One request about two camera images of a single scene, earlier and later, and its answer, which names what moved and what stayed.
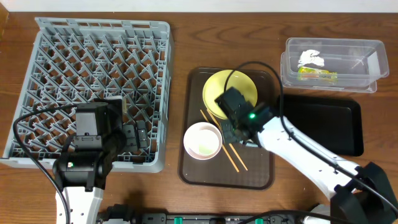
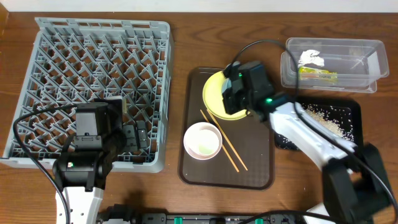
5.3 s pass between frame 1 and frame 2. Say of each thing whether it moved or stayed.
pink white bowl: stayed
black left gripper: stayed
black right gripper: moved
